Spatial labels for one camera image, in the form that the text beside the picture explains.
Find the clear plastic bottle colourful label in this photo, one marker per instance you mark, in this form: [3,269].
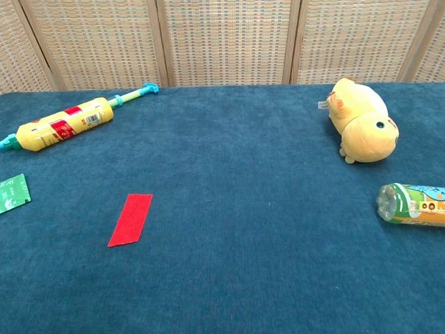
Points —
[413,205]

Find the blue table cloth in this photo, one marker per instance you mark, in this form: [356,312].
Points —
[222,215]

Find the red plastic piece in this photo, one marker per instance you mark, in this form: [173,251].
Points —
[130,220]

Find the yellow plush toy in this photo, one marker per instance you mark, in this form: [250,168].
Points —
[361,125]

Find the green card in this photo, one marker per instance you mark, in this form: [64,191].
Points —
[12,193]

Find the woven folding screen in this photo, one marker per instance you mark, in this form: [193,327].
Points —
[226,41]

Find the yellow toy water pump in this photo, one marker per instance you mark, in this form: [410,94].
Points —
[62,126]

